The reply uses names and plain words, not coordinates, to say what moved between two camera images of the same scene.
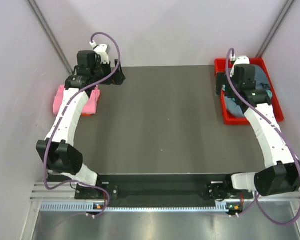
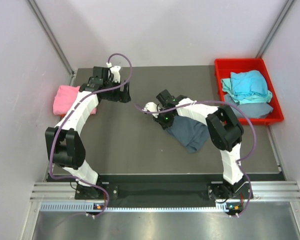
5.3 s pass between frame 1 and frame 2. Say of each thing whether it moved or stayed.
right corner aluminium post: stayed
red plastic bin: stayed
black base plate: stayed
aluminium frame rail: stayed
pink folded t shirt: stayed
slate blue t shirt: moved
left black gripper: moved
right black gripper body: moved
